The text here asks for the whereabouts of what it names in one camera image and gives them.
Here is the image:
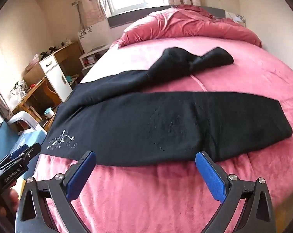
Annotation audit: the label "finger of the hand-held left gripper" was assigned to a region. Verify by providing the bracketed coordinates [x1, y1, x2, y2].
[8, 145, 30, 160]
[16, 144, 42, 168]

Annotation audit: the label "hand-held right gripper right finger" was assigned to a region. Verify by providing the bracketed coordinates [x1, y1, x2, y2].
[195, 150, 277, 233]

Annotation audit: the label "white plastic bags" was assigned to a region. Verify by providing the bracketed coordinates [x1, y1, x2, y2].
[9, 80, 28, 110]

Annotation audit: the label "black embroidered pants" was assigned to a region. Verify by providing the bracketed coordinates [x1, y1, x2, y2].
[41, 47, 293, 168]

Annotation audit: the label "grey headboard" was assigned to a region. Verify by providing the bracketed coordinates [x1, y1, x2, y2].
[171, 5, 247, 28]

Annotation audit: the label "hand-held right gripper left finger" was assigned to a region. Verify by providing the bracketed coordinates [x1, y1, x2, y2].
[16, 150, 96, 233]

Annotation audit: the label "white bedside shelf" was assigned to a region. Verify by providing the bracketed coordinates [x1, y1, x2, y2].
[79, 44, 110, 71]

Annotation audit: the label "dark panel under window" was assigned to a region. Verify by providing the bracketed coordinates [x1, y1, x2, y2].
[107, 6, 171, 28]

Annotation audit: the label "person's left hand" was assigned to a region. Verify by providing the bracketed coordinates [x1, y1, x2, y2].
[0, 187, 19, 220]

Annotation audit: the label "pink duvet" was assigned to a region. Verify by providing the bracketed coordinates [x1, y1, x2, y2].
[113, 5, 263, 49]

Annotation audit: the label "white drawer cabinet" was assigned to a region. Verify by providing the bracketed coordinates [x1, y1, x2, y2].
[39, 53, 73, 102]

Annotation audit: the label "pink bed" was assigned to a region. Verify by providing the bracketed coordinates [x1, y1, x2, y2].
[35, 37, 293, 233]

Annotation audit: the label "wooden cabinet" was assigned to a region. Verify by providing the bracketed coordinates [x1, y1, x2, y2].
[23, 41, 85, 102]

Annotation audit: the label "wooden desk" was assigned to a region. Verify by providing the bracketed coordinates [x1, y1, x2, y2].
[12, 76, 62, 124]

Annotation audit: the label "light blue cushion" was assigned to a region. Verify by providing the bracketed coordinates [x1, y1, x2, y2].
[9, 129, 48, 161]

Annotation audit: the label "white chair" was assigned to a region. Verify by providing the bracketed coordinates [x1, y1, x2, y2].
[7, 112, 44, 134]

